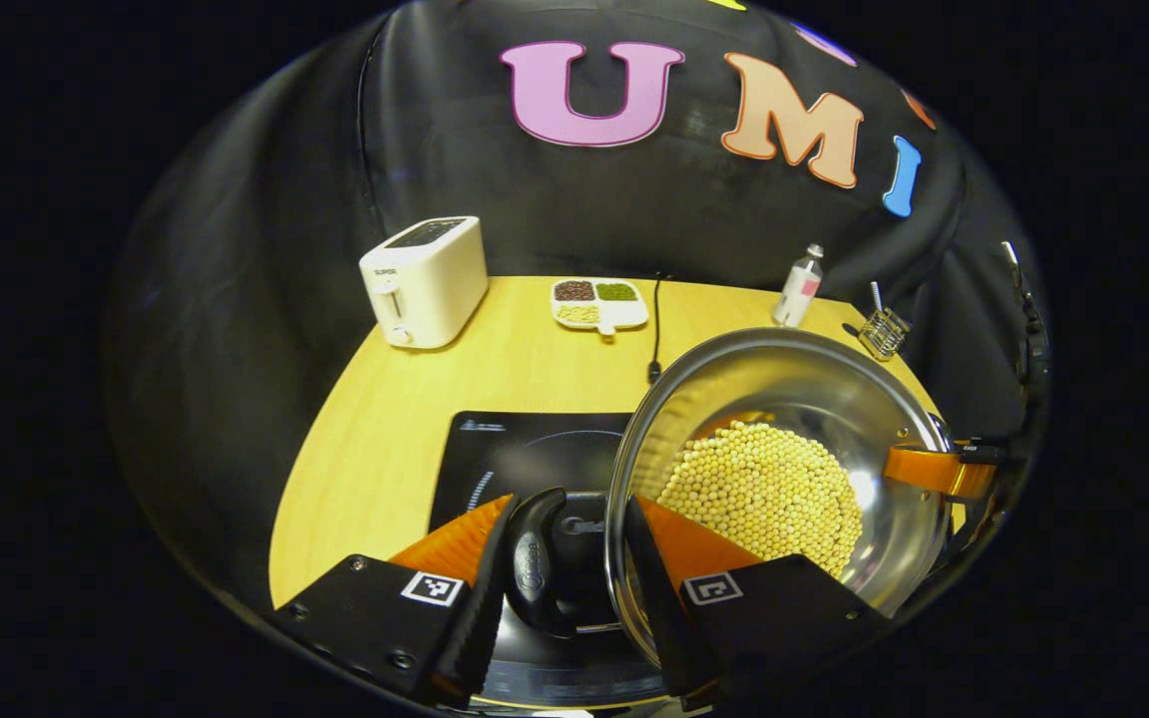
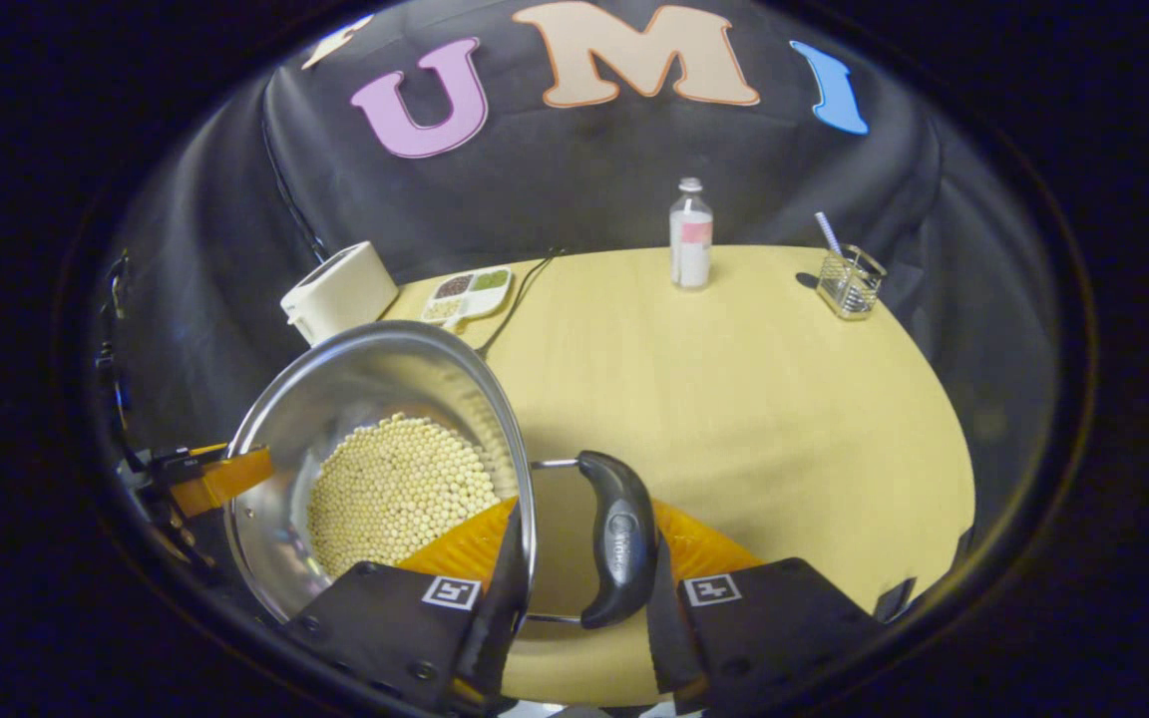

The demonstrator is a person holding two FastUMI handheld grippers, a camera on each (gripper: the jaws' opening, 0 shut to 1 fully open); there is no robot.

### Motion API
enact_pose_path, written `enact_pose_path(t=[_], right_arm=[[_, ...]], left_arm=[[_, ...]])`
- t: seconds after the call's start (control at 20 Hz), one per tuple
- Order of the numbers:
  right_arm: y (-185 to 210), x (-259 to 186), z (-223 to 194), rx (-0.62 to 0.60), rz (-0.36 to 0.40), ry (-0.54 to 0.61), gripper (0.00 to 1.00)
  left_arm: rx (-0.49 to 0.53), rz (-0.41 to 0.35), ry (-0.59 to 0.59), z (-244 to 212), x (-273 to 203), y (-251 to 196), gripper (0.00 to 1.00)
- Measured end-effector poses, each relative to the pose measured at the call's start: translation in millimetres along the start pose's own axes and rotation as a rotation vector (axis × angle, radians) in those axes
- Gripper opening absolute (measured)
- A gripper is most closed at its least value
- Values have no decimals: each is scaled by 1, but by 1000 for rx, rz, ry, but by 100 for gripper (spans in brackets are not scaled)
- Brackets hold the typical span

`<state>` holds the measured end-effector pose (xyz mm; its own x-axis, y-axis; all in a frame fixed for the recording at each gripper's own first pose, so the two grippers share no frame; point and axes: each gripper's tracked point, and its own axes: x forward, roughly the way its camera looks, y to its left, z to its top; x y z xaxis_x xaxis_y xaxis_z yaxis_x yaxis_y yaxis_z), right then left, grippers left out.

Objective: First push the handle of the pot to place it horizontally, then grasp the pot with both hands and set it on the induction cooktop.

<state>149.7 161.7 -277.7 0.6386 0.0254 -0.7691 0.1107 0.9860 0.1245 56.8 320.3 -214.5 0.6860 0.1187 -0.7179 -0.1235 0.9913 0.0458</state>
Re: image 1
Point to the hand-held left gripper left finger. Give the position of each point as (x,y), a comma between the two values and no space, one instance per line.
(480,618)

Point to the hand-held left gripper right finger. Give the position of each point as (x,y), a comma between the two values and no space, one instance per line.
(659,608)

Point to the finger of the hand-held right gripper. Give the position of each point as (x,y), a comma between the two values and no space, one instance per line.
(934,471)

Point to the pile of soybeans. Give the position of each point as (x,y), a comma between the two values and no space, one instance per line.
(764,494)

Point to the black induction cooktop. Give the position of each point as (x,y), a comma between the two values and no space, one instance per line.
(495,449)

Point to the stainless steel pot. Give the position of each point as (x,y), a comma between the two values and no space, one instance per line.
(784,389)

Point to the white straw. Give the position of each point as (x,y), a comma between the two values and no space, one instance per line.
(876,296)

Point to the clear bottle with pink label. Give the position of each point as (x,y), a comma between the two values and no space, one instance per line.
(796,294)

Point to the white divided dish of beans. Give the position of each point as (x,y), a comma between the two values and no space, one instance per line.
(599,321)

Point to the white toaster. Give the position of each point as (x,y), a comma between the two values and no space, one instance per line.
(435,289)

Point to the black backdrop cloth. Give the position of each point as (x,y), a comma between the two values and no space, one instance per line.
(235,349)

